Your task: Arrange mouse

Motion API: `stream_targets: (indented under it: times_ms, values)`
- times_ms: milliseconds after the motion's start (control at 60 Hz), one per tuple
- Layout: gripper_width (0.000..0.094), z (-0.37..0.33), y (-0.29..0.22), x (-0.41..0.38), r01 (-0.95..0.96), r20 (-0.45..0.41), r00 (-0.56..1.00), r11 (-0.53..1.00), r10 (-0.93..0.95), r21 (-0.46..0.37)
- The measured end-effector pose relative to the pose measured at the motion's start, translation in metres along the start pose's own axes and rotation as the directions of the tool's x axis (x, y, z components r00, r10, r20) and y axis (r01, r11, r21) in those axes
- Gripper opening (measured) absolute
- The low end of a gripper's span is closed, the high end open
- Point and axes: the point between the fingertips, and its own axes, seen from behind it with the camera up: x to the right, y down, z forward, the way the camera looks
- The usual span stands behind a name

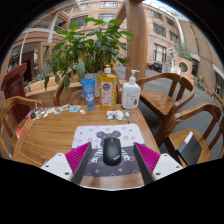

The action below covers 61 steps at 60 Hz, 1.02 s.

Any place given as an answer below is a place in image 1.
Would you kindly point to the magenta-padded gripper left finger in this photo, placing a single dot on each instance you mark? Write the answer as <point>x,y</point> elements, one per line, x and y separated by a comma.
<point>60,163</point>

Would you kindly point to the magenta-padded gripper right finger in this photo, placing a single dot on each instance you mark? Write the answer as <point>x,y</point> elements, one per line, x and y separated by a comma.
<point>165,164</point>

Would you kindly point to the black computer mouse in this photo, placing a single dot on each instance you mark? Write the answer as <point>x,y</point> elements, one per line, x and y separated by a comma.
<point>112,151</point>

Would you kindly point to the grey and white mouse pad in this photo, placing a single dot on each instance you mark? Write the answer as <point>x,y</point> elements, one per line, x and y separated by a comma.
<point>130,133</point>

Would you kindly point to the red booklet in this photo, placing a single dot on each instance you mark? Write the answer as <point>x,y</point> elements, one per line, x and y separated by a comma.
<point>22,128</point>

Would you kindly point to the bunch of keys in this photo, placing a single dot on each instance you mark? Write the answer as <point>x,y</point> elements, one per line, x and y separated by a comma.
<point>36,114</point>

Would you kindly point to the small white packet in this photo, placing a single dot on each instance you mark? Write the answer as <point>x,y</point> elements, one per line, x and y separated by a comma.
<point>115,115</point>

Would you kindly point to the blue squeeze tube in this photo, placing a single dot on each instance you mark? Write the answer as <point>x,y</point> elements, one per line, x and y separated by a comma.
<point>88,93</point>

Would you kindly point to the white pump dispenser bottle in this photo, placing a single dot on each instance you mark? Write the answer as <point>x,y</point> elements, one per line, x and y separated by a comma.
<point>130,95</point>

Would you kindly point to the yellow dish soap bottle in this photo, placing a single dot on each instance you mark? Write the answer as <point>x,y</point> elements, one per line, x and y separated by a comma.
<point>108,90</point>

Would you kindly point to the dark red wooden lectern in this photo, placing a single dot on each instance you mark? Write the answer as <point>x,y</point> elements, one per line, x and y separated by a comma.
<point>15,81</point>

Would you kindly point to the white stone statue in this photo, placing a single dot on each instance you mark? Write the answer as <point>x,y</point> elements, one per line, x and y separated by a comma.
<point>172,56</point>

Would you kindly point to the green leafy potted plant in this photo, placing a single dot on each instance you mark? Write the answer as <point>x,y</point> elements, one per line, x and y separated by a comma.
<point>86,43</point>

